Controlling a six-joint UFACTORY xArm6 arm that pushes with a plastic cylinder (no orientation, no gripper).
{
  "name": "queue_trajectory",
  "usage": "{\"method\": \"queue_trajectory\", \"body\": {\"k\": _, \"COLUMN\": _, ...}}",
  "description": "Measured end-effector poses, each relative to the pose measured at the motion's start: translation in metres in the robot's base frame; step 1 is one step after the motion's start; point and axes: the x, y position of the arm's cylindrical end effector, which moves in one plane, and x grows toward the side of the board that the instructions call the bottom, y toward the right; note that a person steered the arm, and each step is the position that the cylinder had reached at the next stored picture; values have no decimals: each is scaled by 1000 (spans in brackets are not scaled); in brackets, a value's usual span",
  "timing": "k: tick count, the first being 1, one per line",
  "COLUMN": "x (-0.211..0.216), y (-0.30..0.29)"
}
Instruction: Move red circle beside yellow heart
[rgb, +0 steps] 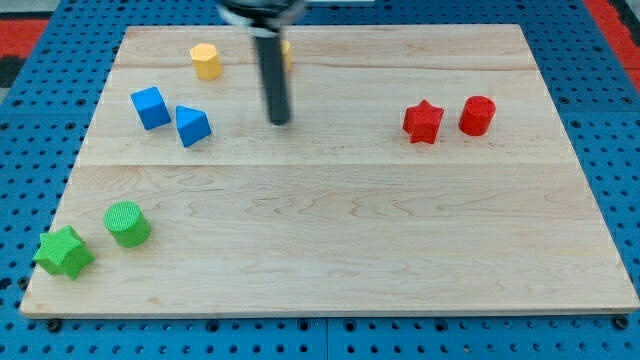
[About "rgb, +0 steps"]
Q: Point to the yellow hexagon block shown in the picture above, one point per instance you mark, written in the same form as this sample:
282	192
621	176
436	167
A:
206	61

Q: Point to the green cylinder block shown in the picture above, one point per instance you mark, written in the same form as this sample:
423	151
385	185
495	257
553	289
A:
127	224

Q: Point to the green star block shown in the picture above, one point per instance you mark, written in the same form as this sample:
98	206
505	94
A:
63	252

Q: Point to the light wooden board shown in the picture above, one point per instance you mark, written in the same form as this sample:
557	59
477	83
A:
335	214

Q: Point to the blue cube block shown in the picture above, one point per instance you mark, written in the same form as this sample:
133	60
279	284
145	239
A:
151	108

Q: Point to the blue triangle block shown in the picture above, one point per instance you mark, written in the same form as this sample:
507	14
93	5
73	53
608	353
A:
192	125

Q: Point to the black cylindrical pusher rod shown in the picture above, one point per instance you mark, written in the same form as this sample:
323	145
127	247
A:
272	71

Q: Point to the red cylinder block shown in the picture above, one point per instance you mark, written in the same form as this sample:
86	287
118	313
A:
476	116

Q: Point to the red star block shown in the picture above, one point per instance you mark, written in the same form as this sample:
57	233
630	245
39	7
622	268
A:
422	122

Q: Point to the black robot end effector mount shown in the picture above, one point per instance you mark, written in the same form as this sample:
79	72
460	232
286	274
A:
262	18

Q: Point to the yellow heart block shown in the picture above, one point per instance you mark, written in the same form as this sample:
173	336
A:
286	54

